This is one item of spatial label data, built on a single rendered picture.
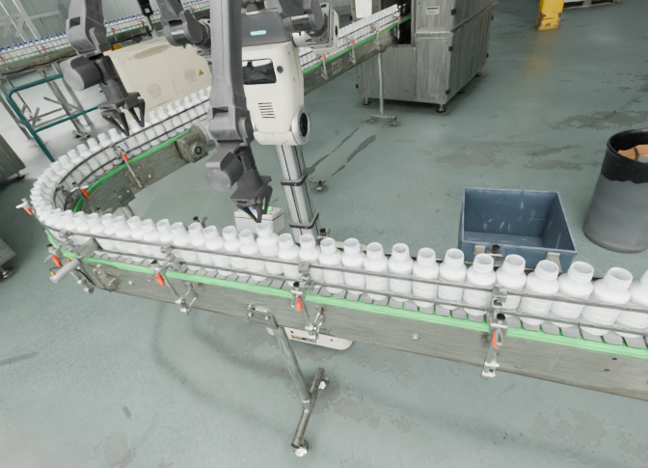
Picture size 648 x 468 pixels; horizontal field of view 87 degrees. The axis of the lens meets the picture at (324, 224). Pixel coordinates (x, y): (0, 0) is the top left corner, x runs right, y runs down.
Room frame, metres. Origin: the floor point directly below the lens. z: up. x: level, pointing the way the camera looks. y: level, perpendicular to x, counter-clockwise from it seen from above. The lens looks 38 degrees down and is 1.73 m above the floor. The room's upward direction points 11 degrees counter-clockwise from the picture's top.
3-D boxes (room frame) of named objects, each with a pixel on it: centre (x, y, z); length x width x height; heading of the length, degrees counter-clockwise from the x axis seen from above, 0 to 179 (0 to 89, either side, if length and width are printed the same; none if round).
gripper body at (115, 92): (1.04, 0.50, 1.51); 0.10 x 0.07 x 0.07; 155
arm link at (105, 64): (1.04, 0.50, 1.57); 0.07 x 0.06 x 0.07; 156
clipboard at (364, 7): (4.51, -0.92, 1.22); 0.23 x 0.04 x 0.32; 47
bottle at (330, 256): (0.64, 0.00, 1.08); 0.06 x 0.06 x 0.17
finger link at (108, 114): (1.03, 0.51, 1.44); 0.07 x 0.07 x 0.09; 65
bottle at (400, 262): (0.57, -0.16, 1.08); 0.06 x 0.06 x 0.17
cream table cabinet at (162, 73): (4.80, 1.69, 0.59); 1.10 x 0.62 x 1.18; 137
